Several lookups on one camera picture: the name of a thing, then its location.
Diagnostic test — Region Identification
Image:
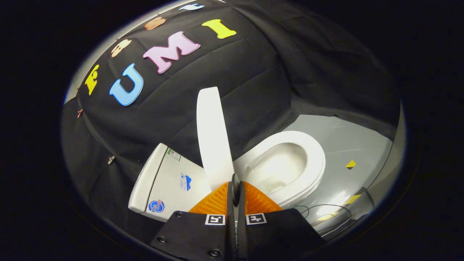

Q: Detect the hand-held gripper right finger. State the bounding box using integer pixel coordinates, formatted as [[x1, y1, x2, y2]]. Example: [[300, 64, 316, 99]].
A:
[[235, 173, 326, 261]]

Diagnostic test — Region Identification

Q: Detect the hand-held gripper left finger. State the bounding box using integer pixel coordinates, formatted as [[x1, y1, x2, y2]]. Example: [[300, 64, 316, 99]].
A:
[[150, 173, 238, 261]]

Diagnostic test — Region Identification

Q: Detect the white toilet tank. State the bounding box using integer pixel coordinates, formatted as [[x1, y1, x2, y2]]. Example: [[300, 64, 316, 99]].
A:
[[128, 143, 212, 222]]

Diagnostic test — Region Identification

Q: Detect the white toilet bowl with seat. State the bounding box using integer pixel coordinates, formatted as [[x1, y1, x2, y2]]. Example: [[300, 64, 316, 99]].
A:
[[232, 130, 326, 210]]

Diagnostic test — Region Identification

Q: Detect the black backdrop cloth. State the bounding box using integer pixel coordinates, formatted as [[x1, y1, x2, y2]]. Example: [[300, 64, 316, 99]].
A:
[[61, 0, 401, 243]]

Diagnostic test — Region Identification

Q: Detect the thin black cable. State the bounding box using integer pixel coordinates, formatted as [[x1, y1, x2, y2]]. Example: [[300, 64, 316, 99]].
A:
[[293, 204, 364, 237]]

